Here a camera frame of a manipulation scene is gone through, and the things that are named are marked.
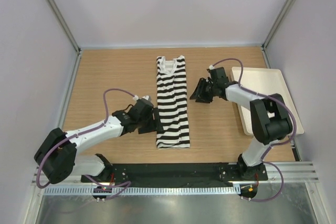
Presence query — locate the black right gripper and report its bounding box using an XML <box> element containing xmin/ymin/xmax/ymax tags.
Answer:
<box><xmin>190</xmin><ymin>78</ymin><xmax>218</xmax><ymax>103</ymax></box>

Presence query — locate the black white striped tank top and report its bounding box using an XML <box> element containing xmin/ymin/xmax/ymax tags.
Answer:
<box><xmin>156</xmin><ymin>55</ymin><xmax>191</xmax><ymax>149</ymax></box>

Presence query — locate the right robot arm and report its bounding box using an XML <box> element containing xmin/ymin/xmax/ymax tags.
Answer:
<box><xmin>190</xmin><ymin>66</ymin><xmax>294</xmax><ymax>180</ymax></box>

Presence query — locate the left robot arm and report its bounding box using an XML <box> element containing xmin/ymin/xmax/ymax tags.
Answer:
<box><xmin>34</xmin><ymin>97</ymin><xmax>163</xmax><ymax>184</ymax></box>

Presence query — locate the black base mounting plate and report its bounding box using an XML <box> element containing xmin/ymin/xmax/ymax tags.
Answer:
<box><xmin>93</xmin><ymin>163</ymin><xmax>268</xmax><ymax>188</ymax></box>

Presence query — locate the cream plastic tray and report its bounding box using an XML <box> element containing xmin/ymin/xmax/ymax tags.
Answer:
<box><xmin>230</xmin><ymin>67</ymin><xmax>305</xmax><ymax>136</ymax></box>

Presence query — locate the left black controller puck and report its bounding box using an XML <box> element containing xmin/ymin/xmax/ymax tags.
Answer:
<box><xmin>92</xmin><ymin>186</ymin><xmax>112</xmax><ymax>201</ymax></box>

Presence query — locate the black controller puck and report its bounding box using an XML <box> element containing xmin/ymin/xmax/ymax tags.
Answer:
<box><xmin>92</xmin><ymin>186</ymin><xmax>112</xmax><ymax>201</ymax></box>
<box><xmin>239</xmin><ymin>184</ymin><xmax>258</xmax><ymax>200</ymax></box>

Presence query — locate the right black controller puck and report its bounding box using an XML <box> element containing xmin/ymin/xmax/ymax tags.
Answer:
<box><xmin>239</xmin><ymin>184</ymin><xmax>258</xmax><ymax>200</ymax></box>

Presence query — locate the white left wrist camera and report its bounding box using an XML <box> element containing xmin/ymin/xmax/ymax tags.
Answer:
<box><xmin>132</xmin><ymin>95</ymin><xmax>152</xmax><ymax>102</ymax></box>

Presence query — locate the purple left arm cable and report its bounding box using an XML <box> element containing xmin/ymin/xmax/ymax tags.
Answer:
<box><xmin>35</xmin><ymin>89</ymin><xmax>137</xmax><ymax>200</ymax></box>

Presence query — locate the slotted cable duct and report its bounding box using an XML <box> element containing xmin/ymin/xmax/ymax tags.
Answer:
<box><xmin>44</xmin><ymin>184</ymin><xmax>240</xmax><ymax>196</ymax></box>

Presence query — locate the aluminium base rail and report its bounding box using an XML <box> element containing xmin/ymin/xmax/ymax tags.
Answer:
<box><xmin>31</xmin><ymin>161</ymin><xmax>320</xmax><ymax>186</ymax></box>

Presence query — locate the right aluminium frame post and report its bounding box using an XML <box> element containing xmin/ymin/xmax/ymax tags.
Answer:
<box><xmin>261</xmin><ymin>0</ymin><xmax>296</xmax><ymax>51</ymax></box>

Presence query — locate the aluminium frame post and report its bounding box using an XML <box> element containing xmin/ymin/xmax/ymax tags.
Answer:
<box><xmin>30</xmin><ymin>0</ymin><xmax>81</xmax><ymax>54</ymax></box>
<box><xmin>261</xmin><ymin>0</ymin><xmax>296</xmax><ymax>51</ymax></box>

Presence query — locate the left aluminium frame post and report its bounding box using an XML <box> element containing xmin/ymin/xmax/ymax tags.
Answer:
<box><xmin>30</xmin><ymin>0</ymin><xmax>81</xmax><ymax>54</ymax></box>

